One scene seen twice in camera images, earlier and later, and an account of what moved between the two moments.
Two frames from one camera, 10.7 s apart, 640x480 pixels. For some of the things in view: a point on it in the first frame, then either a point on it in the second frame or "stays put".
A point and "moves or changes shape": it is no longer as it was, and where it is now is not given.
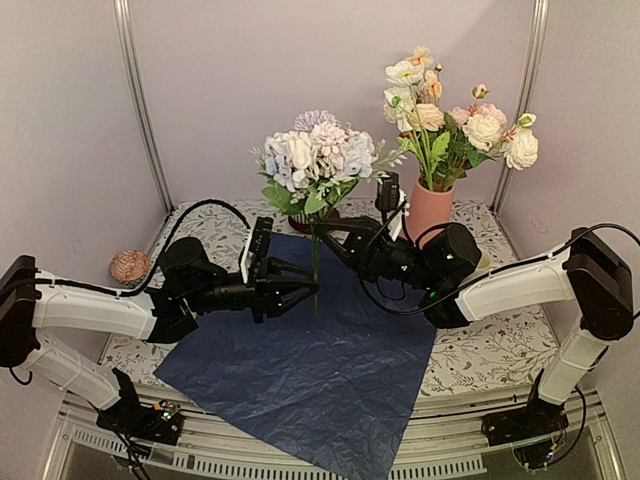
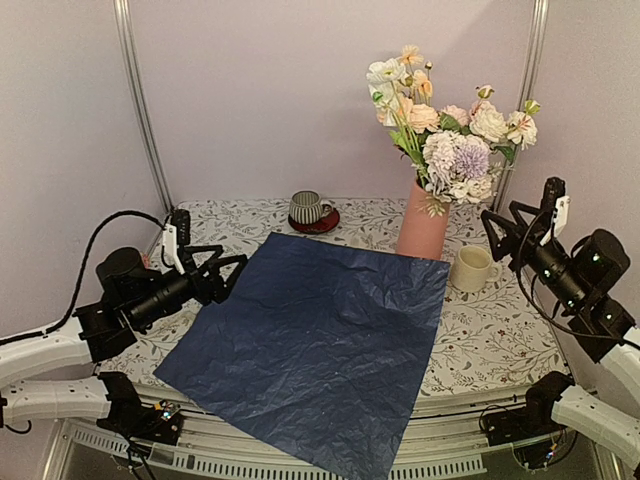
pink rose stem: x=462 y=156 moves or changes shape
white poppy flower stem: x=399 y=103 -> x=383 y=75
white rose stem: x=519 y=144 moves or changes shape
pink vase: x=426 y=209 stays put
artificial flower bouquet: x=312 y=163 -> x=456 y=149
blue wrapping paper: x=336 y=376 stays put
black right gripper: x=371 y=254 -> x=514 y=235
